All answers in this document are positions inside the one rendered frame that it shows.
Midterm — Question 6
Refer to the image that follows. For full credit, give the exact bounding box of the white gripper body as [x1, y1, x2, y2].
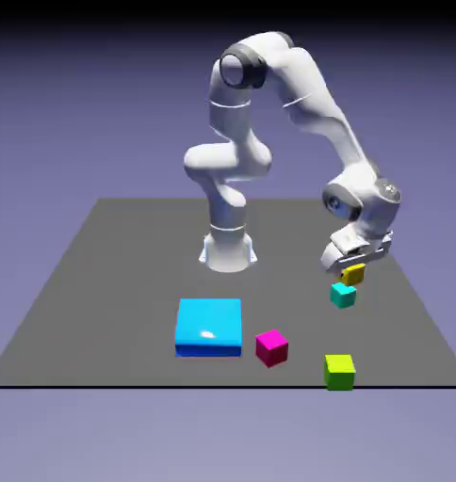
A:
[319, 230, 394, 274]

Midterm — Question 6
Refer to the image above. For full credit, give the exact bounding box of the small yellow cube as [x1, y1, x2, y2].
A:
[338, 263, 366, 287]

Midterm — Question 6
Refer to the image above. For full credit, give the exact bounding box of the small teal cube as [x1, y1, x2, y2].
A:
[329, 282, 358, 310]

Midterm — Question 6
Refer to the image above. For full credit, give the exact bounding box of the small magenta cube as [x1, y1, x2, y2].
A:
[254, 329, 289, 368]

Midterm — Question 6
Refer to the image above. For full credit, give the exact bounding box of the small lime green cube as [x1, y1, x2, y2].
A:
[323, 354, 356, 392]

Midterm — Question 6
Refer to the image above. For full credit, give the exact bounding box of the large blue box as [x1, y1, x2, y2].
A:
[174, 297, 243, 358]

